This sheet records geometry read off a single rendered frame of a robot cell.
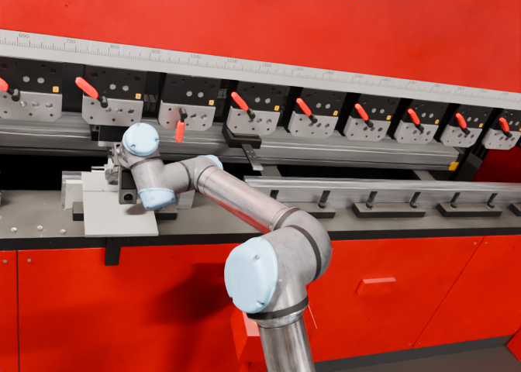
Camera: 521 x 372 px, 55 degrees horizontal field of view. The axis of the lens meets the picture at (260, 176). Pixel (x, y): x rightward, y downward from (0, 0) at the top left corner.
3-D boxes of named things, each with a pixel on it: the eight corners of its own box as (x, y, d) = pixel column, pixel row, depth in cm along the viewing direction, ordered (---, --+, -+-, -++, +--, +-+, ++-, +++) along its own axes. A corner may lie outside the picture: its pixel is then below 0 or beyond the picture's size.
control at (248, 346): (237, 362, 144) (253, 322, 134) (229, 318, 156) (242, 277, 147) (301, 360, 150) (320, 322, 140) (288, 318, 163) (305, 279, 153)
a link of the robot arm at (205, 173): (362, 225, 96) (207, 142, 127) (326, 242, 89) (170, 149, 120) (351, 274, 101) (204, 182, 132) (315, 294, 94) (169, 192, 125)
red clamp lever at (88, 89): (79, 79, 119) (109, 105, 125) (78, 72, 122) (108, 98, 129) (74, 84, 120) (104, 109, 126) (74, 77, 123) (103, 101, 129)
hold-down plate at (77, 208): (72, 221, 143) (73, 213, 142) (72, 209, 147) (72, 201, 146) (175, 220, 155) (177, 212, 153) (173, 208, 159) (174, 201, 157)
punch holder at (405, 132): (394, 142, 170) (414, 99, 161) (382, 129, 176) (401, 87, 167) (429, 145, 175) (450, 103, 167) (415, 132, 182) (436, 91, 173)
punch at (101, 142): (98, 147, 140) (101, 118, 135) (98, 143, 142) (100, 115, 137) (134, 149, 144) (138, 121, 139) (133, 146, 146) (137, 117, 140)
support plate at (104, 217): (84, 237, 123) (85, 234, 123) (81, 174, 143) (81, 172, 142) (158, 235, 130) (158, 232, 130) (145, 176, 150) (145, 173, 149)
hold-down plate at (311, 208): (255, 219, 165) (257, 212, 164) (250, 208, 169) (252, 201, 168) (333, 218, 177) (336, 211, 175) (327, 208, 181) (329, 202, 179)
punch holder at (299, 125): (288, 136, 154) (304, 87, 145) (279, 122, 160) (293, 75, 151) (330, 139, 160) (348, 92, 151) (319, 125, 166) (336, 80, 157)
